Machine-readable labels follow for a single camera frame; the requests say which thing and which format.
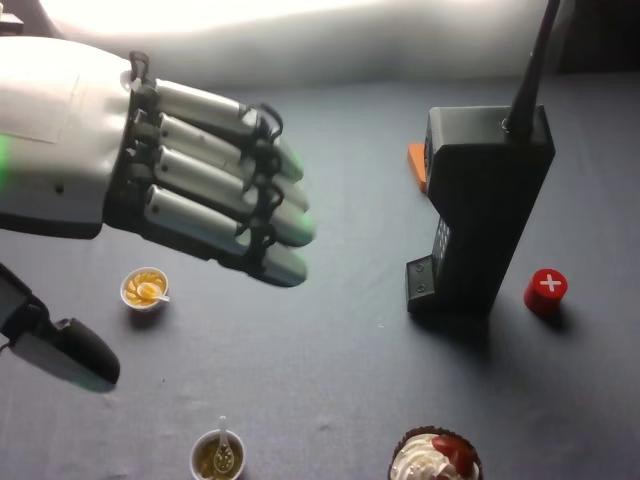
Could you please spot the toy cupcake with cream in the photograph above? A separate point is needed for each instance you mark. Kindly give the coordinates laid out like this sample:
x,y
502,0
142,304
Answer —
x,y
435,460

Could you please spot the black brick phone toy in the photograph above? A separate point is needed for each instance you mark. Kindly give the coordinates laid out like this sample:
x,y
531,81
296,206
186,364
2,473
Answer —
x,y
490,200

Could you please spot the toy bowl with green soup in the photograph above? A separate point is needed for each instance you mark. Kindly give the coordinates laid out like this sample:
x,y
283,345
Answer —
x,y
218,457

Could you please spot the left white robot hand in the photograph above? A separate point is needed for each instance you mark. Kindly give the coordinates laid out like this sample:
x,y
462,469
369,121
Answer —
x,y
60,140

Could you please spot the orange triangle block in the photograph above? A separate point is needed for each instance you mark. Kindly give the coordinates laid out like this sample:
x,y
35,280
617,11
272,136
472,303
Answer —
x,y
417,165

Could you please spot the red cylinder with white cross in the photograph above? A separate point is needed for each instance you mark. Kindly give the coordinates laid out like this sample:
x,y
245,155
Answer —
x,y
545,292

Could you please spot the grey table cloth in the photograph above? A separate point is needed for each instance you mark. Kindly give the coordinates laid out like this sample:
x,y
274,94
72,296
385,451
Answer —
x,y
325,360

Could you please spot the toy bowl with orange slices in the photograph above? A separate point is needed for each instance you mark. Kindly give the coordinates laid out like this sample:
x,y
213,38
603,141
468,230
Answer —
x,y
144,290

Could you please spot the white backdrop sheet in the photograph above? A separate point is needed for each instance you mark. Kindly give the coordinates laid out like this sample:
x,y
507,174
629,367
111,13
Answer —
x,y
300,50

